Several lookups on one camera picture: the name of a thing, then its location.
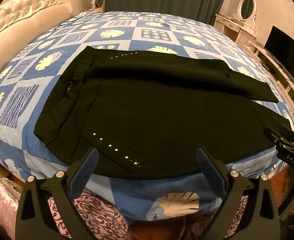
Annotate blue patterned bedsheet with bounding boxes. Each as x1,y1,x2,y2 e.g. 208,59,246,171
0,11,294,222

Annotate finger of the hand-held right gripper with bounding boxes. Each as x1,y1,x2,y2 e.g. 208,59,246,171
263,124,294,151

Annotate oval vanity mirror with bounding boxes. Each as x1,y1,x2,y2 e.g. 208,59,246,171
237,0,257,21

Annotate black television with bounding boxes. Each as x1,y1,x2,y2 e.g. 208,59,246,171
264,25,294,82

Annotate pink velvet cloth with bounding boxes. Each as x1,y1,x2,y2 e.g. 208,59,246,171
0,169,25,240

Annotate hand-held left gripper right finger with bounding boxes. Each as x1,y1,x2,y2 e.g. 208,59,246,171
196,147,288,240

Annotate black pants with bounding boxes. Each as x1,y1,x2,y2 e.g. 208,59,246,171
33,45,294,180

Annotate white television stand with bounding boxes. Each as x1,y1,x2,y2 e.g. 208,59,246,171
248,40,294,117

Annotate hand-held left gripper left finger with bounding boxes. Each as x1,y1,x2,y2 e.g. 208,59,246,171
15,148,99,240

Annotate person's floral patterned clothing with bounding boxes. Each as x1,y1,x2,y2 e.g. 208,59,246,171
46,189,250,240

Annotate white vanity dresser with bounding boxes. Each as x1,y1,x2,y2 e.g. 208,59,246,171
214,12,256,46

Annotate cream tufted headboard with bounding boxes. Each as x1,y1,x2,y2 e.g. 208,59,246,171
0,0,82,80

